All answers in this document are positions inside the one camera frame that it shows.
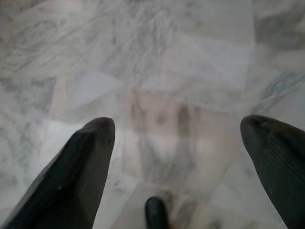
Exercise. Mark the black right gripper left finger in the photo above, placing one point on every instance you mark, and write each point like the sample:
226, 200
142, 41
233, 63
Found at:
69, 181

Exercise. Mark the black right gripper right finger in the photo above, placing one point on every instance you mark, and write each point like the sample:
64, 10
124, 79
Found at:
281, 162

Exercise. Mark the black robot foot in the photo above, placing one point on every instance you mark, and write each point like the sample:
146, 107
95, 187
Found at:
156, 214

